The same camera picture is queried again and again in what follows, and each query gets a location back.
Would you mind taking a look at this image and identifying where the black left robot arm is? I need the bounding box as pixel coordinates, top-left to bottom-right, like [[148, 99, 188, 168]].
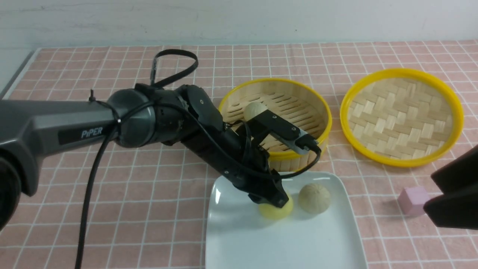
[[0, 84, 289, 228]]

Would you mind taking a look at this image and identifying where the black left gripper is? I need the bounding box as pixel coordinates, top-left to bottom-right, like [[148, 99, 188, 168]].
[[187, 127, 289, 209]]

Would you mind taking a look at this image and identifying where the white square plate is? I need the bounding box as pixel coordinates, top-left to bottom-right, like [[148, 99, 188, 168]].
[[205, 171, 367, 269]]

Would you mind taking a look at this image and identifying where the yellow steamed bun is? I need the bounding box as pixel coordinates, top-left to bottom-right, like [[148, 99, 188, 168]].
[[258, 193, 294, 221]]

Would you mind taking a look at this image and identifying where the pink checkered tablecloth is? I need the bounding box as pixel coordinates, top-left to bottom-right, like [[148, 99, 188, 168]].
[[1, 40, 478, 269]]

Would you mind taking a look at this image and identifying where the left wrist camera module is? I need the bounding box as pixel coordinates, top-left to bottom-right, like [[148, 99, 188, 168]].
[[246, 109, 322, 155]]

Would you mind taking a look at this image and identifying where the woven bamboo steamer lid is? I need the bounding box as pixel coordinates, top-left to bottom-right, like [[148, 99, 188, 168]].
[[340, 68, 464, 167]]

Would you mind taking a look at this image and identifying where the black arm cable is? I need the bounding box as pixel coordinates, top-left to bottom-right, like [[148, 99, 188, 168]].
[[75, 49, 322, 269]]

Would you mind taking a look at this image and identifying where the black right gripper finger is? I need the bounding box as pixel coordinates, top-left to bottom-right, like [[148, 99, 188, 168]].
[[423, 191, 478, 230], [431, 146, 478, 194]]

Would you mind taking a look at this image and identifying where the pale beige steamed bun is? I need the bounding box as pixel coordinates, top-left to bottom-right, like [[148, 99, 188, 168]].
[[243, 102, 268, 121]]

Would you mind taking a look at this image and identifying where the bamboo steamer basket yellow rim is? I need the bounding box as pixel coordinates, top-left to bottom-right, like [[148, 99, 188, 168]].
[[218, 78, 332, 172]]

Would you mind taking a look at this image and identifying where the pink cube block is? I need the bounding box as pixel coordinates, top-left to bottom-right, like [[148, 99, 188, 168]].
[[397, 186, 430, 217]]

